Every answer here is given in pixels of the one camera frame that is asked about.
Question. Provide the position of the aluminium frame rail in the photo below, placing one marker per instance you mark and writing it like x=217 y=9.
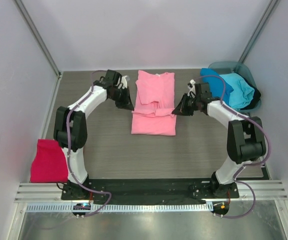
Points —
x=50 y=193

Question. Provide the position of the cyan t shirt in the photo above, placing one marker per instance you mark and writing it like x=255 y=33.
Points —
x=239 y=92

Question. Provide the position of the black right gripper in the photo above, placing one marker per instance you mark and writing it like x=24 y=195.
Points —
x=189 y=104

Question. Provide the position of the right aluminium corner post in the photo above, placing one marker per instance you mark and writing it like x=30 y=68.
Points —
x=264 y=19

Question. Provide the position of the aluminium corner post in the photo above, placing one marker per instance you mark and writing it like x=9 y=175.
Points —
x=37 y=36
x=264 y=19

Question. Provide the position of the left aluminium corner post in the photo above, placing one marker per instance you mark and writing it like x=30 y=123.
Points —
x=37 y=36

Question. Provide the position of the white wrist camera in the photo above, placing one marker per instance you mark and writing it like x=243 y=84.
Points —
x=123 y=82
x=192 y=90

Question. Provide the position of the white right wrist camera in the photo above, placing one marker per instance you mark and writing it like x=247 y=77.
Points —
x=192 y=90

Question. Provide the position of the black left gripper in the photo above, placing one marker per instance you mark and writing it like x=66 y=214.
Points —
x=120 y=94

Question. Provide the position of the blue t shirt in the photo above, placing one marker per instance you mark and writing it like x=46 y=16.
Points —
x=216 y=85

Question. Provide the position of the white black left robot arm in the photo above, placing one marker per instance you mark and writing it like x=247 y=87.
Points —
x=70 y=127

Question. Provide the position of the slotted white cable duct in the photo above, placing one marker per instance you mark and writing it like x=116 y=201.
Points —
x=110 y=208

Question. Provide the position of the magenta folded t shirt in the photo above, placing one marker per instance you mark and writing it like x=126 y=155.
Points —
x=49 y=164

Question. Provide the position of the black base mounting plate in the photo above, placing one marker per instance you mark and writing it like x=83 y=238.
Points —
x=148 y=191

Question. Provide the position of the black t shirt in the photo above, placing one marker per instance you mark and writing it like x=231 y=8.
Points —
x=256 y=97

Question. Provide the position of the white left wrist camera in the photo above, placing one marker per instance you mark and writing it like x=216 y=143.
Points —
x=123 y=82

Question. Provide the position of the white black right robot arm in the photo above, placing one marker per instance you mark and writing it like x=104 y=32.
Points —
x=245 y=142

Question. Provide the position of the teal plastic basket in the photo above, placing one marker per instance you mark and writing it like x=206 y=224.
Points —
x=228 y=67

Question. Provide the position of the light pink t shirt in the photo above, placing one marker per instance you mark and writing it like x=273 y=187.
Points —
x=154 y=104

